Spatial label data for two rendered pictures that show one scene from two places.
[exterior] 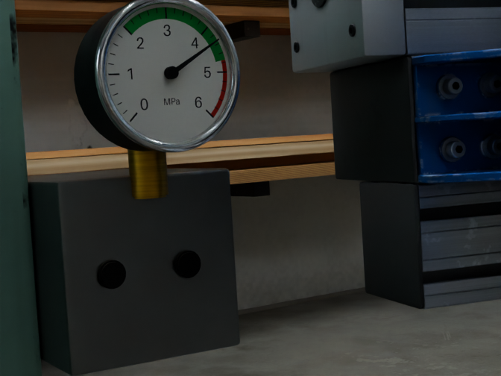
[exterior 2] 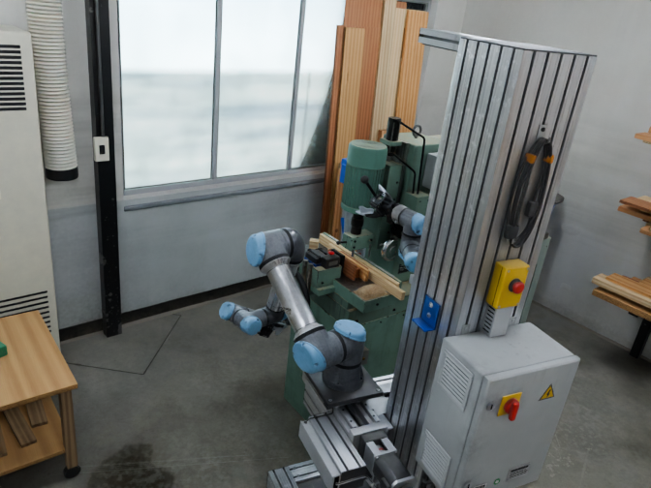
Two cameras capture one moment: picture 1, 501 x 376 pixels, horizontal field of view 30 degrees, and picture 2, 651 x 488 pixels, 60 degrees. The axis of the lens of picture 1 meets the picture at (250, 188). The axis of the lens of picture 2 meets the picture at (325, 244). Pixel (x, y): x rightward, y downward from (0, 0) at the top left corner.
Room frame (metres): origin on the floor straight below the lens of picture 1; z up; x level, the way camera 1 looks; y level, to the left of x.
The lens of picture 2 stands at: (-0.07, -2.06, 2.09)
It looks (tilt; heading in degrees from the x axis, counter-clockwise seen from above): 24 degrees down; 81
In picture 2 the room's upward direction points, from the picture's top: 7 degrees clockwise
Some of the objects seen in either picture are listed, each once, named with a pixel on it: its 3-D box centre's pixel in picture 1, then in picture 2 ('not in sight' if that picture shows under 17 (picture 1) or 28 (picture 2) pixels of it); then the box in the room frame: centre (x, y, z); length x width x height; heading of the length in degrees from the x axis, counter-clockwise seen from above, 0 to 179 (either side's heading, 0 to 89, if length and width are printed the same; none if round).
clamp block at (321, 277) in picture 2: not in sight; (320, 270); (0.28, 0.26, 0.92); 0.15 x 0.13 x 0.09; 120
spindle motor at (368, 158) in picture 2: not in sight; (363, 177); (0.44, 0.37, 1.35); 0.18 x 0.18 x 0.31
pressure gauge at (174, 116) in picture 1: (153, 99); not in sight; (0.39, 0.04, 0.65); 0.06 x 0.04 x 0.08; 120
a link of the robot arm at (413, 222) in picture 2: not in sight; (414, 222); (0.57, -0.09, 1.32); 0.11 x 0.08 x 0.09; 120
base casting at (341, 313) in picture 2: not in sight; (365, 286); (0.54, 0.43, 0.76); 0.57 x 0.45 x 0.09; 30
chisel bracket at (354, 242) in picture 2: not in sight; (357, 241); (0.46, 0.38, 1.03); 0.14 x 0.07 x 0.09; 30
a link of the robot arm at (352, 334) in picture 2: not in sight; (347, 341); (0.30, -0.41, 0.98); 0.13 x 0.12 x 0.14; 34
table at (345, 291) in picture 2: not in sight; (333, 275); (0.35, 0.31, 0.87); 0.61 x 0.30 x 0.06; 120
